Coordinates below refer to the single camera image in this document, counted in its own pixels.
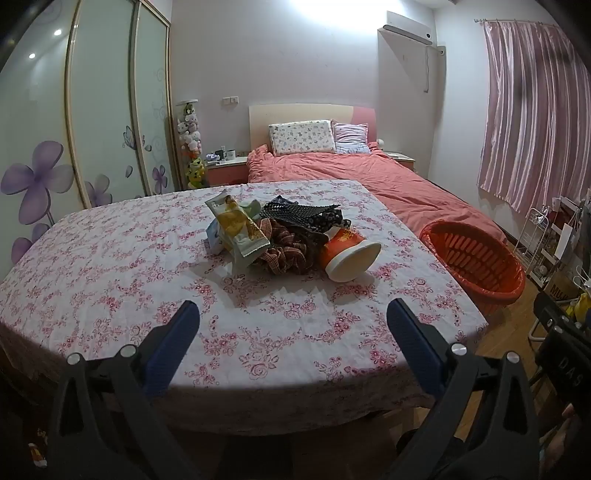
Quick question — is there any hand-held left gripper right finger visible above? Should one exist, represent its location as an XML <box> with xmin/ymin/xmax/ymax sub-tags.
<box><xmin>387</xmin><ymin>298</ymin><xmax>541</xmax><ymax>480</ymax></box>

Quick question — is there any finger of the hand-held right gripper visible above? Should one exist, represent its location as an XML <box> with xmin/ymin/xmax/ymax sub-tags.
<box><xmin>533</xmin><ymin>292</ymin><xmax>591</xmax><ymax>344</ymax></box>

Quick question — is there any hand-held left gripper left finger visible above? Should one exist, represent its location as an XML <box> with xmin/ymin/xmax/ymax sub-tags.
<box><xmin>46</xmin><ymin>300</ymin><xmax>201</xmax><ymax>480</ymax></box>

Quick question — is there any orange plastic basket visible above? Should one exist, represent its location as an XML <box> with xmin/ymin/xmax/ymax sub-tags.
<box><xmin>419</xmin><ymin>220</ymin><xmax>527</xmax><ymax>317</ymax></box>

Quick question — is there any blue white packet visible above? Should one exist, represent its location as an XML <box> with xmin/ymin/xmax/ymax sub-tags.
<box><xmin>205</xmin><ymin>217</ymin><xmax>232</xmax><ymax>256</ymax></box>

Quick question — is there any yellow snack packet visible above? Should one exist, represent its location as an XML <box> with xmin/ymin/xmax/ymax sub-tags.
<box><xmin>204</xmin><ymin>189</ymin><xmax>271</xmax><ymax>274</ymax></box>

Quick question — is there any brown plaid cloth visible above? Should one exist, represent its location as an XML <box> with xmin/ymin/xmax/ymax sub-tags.
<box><xmin>252</xmin><ymin>217</ymin><xmax>325</xmax><ymax>276</ymax></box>

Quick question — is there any black dotted cloth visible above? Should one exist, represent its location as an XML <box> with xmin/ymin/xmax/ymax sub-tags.
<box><xmin>259</xmin><ymin>195</ymin><xmax>352</xmax><ymax>250</ymax></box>

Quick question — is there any yellow bag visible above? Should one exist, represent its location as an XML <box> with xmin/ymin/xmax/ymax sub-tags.
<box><xmin>570</xmin><ymin>292</ymin><xmax>591</xmax><ymax>320</ymax></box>

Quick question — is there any white shelf cart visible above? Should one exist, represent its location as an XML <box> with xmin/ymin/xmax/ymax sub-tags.
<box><xmin>530</xmin><ymin>196</ymin><xmax>591</xmax><ymax>288</ymax></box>

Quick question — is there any pink floral tablecloth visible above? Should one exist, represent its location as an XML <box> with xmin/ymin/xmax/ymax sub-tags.
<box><xmin>0</xmin><ymin>179</ymin><xmax>490</xmax><ymax>435</ymax></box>

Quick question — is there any pink duvet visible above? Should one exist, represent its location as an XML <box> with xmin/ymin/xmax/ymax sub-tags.
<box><xmin>246</xmin><ymin>144</ymin><xmax>509</xmax><ymax>259</ymax></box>

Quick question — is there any pink white nightstand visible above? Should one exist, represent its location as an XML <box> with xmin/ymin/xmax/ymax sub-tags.
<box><xmin>385</xmin><ymin>151</ymin><xmax>416</xmax><ymax>174</ymax></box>
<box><xmin>205</xmin><ymin>157</ymin><xmax>250</xmax><ymax>186</ymax></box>

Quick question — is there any pink striped curtain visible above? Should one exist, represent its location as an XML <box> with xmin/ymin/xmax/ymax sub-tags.
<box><xmin>477</xmin><ymin>21</ymin><xmax>591</xmax><ymax>214</ymax></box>

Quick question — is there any pink striped pillow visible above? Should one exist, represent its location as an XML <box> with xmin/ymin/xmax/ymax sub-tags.
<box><xmin>331</xmin><ymin>121</ymin><xmax>371</xmax><ymax>154</ymax></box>

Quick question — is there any white floral pillow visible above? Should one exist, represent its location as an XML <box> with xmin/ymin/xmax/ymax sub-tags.
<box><xmin>269</xmin><ymin>120</ymin><xmax>337</xmax><ymax>157</ymax></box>

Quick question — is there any bed with cream pink headboard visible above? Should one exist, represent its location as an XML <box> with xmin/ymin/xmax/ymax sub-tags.
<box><xmin>246</xmin><ymin>104</ymin><xmax>509</xmax><ymax>259</ymax></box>

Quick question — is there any wardrobe with floral sliding doors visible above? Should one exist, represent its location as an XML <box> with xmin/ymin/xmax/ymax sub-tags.
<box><xmin>0</xmin><ymin>0</ymin><xmax>182</xmax><ymax>278</ymax></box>

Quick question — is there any curtain rod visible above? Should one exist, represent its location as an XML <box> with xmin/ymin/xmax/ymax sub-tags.
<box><xmin>473</xmin><ymin>17</ymin><xmax>555</xmax><ymax>25</ymax></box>

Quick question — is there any white air conditioner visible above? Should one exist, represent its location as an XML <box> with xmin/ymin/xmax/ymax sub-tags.
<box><xmin>385</xmin><ymin>11</ymin><xmax>435</xmax><ymax>47</ymax></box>

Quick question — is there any white wire rack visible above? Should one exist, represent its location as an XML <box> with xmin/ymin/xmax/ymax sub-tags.
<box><xmin>513</xmin><ymin>208</ymin><xmax>551</xmax><ymax>278</ymax></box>

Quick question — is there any hanging string of plush toys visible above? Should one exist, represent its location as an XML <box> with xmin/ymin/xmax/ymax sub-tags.
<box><xmin>176</xmin><ymin>99</ymin><xmax>207</xmax><ymax>190</ymax></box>

